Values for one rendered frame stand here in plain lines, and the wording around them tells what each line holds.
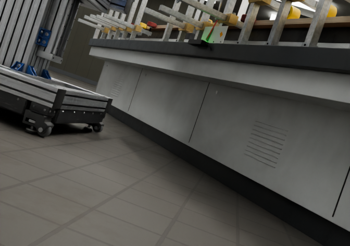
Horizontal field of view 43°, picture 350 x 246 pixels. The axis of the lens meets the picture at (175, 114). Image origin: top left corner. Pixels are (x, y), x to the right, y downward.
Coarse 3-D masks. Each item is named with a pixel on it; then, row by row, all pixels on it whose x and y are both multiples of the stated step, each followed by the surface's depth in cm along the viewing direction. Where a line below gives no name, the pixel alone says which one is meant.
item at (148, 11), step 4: (148, 8) 271; (144, 12) 271; (148, 12) 271; (152, 12) 272; (156, 12) 273; (156, 16) 274; (160, 16) 275; (164, 16) 276; (164, 20) 277; (168, 20) 277; (172, 20) 278; (176, 20) 279; (172, 24) 282; (176, 24) 280; (180, 24) 281; (184, 24) 282
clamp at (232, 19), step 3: (228, 15) 236; (231, 15) 234; (234, 15) 235; (228, 18) 235; (231, 18) 234; (234, 18) 235; (237, 18) 236; (219, 21) 243; (222, 21) 239; (225, 21) 237; (228, 21) 234; (231, 21) 234; (234, 21) 235; (228, 24) 240; (231, 24) 237; (234, 24) 235
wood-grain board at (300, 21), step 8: (344, 16) 185; (216, 24) 284; (256, 24) 243; (264, 24) 236; (272, 24) 229; (288, 24) 218; (296, 24) 213; (304, 24) 209; (328, 24) 195; (336, 24) 191; (344, 24) 187
